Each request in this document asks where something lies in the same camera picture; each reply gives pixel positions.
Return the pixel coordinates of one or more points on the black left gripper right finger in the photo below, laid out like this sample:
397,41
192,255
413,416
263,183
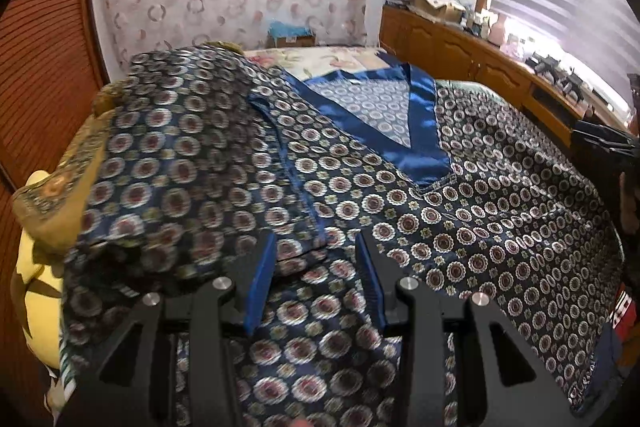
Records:
378,282

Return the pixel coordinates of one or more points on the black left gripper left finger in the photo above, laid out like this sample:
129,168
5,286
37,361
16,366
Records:
253,282

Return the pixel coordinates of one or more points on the navy patterned silk garment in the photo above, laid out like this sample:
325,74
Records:
457,186

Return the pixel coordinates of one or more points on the black gripper on cabinet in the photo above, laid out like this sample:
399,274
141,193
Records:
571,87
543,66

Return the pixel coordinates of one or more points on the pink vase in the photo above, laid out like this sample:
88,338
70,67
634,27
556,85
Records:
497,33

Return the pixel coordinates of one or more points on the long wooden cabinet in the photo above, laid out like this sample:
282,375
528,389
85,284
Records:
448,53

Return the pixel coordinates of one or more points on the floral bed quilt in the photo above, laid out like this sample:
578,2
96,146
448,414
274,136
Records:
316,61

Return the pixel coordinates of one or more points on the gold patterned cushion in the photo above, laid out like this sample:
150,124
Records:
60,186

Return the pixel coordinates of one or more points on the open cardboard box on cabinet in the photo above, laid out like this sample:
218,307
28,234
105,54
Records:
448,10

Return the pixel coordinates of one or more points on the yellow cloth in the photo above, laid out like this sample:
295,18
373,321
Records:
35,291

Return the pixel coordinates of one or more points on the cardboard box with blue cloth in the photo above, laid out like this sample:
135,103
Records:
282,35

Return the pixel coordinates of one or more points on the wooden louvered wardrobe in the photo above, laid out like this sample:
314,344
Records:
51,66

